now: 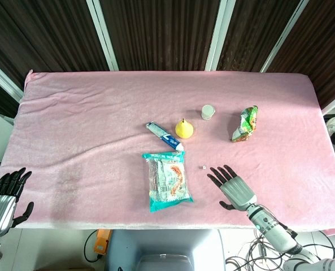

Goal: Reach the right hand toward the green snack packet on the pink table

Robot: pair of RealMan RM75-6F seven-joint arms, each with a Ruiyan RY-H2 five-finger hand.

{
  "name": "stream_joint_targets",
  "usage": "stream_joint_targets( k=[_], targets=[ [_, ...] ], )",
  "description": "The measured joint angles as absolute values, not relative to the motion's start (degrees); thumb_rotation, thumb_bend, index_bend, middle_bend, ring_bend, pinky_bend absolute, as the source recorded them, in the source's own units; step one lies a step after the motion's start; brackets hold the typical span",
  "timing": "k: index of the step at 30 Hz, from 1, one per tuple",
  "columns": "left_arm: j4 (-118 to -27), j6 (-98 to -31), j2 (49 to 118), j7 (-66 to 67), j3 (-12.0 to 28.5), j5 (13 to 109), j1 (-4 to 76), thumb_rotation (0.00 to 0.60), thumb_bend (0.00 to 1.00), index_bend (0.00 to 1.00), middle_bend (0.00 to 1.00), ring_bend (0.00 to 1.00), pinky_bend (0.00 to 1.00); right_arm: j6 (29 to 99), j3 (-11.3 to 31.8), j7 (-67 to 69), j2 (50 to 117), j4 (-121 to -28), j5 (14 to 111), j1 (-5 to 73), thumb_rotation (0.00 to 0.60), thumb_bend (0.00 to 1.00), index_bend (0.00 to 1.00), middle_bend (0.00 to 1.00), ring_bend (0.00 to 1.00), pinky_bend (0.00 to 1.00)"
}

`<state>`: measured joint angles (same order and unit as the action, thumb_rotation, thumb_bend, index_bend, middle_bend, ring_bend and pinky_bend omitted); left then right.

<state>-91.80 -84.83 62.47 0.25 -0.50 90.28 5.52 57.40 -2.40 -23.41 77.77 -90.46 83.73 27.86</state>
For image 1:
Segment black cable loop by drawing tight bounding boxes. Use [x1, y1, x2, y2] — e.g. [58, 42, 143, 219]
[84, 230, 103, 263]

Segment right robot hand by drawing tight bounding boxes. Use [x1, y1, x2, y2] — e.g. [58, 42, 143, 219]
[206, 164, 258, 212]

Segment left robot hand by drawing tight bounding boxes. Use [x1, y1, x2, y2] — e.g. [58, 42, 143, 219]
[0, 167, 34, 237]

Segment orange power strip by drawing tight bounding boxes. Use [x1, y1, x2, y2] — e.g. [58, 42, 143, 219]
[93, 229, 112, 253]

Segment tangled black cables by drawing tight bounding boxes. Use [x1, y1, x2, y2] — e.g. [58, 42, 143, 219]
[225, 225, 335, 271]

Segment pink table cloth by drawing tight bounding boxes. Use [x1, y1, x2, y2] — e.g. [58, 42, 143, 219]
[0, 69, 335, 237]

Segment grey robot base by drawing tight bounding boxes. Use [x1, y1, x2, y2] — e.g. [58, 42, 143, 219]
[106, 229, 227, 271]

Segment teal instant noodle packet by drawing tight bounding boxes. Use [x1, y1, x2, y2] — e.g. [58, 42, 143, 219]
[141, 150, 194, 213]

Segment yellow pear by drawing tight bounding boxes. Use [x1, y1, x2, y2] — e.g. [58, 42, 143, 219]
[175, 118, 195, 139]

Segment green crumpled snack bag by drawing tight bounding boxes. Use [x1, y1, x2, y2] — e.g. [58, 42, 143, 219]
[230, 105, 259, 142]

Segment small white cup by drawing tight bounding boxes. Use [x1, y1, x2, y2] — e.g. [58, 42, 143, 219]
[201, 104, 215, 120]

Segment blue white toothpaste tube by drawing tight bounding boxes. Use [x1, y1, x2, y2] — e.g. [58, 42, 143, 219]
[145, 121, 184, 151]

